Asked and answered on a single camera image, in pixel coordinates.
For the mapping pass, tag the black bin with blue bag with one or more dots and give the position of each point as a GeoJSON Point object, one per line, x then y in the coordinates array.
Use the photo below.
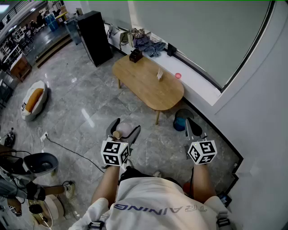
{"type": "Point", "coordinates": [180, 123]}

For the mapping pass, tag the wooden oval coffee table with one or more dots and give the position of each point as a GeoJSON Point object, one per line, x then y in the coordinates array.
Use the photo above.
{"type": "Point", "coordinates": [146, 87]}

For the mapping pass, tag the person's right forearm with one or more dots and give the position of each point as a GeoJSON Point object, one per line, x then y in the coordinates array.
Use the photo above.
{"type": "Point", "coordinates": [203, 184]}

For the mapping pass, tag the white power strip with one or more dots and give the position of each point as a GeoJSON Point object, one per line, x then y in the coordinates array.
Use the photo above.
{"type": "Point", "coordinates": [43, 137]}

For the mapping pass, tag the tall black cabinet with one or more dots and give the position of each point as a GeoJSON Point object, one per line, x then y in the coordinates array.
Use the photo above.
{"type": "Point", "coordinates": [95, 38]}

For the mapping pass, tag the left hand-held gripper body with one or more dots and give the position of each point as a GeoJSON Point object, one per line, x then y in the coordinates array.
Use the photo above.
{"type": "Point", "coordinates": [115, 152]}

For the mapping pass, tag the gray round container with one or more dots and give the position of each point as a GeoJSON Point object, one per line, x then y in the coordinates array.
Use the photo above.
{"type": "Point", "coordinates": [42, 162]}

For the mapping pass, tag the brown wooden side cabinet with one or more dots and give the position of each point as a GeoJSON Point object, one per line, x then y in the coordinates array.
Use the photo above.
{"type": "Point", "coordinates": [20, 68]}

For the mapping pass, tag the small black floor device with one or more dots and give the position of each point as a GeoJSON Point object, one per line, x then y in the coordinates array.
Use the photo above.
{"type": "Point", "coordinates": [10, 138]}

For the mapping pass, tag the stack of blue crates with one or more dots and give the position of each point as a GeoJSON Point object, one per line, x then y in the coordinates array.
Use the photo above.
{"type": "Point", "coordinates": [51, 21]}

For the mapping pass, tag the person's white shirt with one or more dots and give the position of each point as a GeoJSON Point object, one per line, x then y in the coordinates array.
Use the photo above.
{"type": "Point", "coordinates": [153, 206]}

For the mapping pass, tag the pink round dish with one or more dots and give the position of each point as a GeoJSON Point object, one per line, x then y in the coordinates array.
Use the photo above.
{"type": "Point", "coordinates": [178, 75]}

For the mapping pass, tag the dark wooden box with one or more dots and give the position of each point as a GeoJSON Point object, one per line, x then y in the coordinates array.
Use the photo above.
{"type": "Point", "coordinates": [136, 55]}

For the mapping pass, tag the blue cloth in black box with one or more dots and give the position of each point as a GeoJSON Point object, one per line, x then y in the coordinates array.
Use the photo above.
{"type": "Point", "coordinates": [223, 198]}

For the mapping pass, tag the beige canvas bag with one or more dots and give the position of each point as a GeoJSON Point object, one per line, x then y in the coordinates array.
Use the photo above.
{"type": "Point", "coordinates": [124, 38]}

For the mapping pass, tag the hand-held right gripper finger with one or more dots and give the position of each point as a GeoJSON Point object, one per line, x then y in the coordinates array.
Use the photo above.
{"type": "Point", "coordinates": [189, 130]}
{"type": "Point", "coordinates": [196, 129]}

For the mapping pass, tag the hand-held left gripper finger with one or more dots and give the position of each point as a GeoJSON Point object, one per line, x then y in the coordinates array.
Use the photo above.
{"type": "Point", "coordinates": [111, 129]}
{"type": "Point", "coordinates": [135, 134]}

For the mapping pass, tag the person's black shorts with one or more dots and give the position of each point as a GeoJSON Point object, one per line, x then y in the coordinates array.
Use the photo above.
{"type": "Point", "coordinates": [132, 174]}

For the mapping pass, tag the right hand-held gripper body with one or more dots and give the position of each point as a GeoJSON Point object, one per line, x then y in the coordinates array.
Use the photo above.
{"type": "Point", "coordinates": [202, 152]}

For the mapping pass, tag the person's right shoe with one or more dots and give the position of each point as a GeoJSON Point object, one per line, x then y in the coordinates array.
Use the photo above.
{"type": "Point", "coordinates": [157, 173]}

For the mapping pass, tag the person's left forearm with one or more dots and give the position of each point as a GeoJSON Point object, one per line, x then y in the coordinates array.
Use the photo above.
{"type": "Point", "coordinates": [105, 186]}

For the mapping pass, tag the white pet bed orange cushion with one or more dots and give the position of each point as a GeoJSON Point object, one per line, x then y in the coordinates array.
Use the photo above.
{"type": "Point", "coordinates": [33, 101]}

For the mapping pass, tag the pile of blue clothes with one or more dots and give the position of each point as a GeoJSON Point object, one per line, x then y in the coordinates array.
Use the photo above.
{"type": "Point", "coordinates": [149, 45]}

